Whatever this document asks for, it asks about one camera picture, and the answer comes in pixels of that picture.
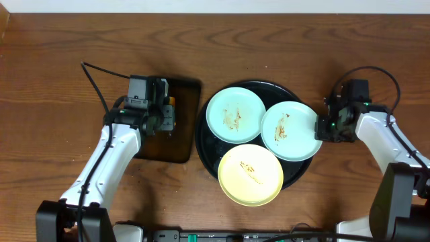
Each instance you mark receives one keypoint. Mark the black rectangular water tray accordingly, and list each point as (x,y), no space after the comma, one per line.
(175,146)

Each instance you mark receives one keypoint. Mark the orange green scrub sponge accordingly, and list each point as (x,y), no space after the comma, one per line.
(172,101)

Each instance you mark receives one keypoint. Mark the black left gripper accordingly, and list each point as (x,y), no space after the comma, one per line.
(168,112)

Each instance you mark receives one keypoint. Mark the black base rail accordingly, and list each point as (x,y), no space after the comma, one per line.
(176,235)

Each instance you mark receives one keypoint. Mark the mint green plate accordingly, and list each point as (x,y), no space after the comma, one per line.
(288,131)
(234,115)

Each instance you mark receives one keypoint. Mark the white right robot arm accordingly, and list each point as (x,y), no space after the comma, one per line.
(393,216)

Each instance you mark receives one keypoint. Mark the yellow plate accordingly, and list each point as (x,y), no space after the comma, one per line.
(250,175)

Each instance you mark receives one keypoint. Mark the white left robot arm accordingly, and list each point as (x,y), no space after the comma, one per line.
(86,204)

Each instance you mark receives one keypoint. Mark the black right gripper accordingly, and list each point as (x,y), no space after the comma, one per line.
(321,134)

